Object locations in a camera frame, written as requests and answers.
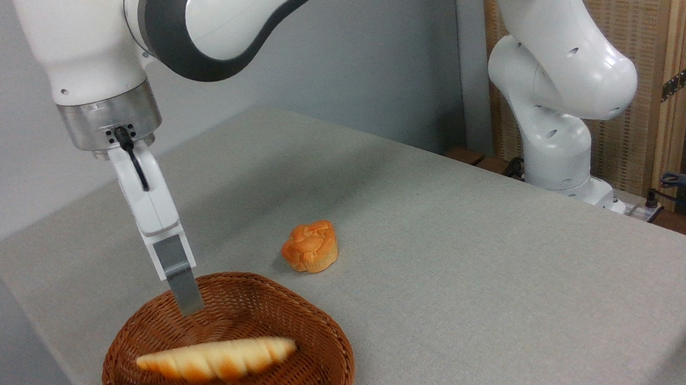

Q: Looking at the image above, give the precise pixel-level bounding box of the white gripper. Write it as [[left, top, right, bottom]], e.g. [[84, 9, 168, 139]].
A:
[[107, 139, 206, 324]]

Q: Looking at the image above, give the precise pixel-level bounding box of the long pale twisted bread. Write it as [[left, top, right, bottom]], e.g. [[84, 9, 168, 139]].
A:
[[134, 332, 301, 385]]

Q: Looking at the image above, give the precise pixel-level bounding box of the orange muffin shaped bread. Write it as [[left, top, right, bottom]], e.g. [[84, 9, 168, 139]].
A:
[[277, 219, 342, 277]]

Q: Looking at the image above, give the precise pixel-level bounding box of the brown wooden floor block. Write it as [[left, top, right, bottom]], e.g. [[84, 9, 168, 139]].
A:
[[443, 141, 512, 180]]

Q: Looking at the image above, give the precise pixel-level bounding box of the white power strip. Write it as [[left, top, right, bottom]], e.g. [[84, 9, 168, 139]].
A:
[[618, 187, 666, 226]]

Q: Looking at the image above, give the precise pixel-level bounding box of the dark metal screen hinge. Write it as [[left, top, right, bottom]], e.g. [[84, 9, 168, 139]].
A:
[[657, 63, 686, 103]]

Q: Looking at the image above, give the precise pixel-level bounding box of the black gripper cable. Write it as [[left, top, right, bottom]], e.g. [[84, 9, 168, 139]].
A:
[[112, 124, 152, 195]]

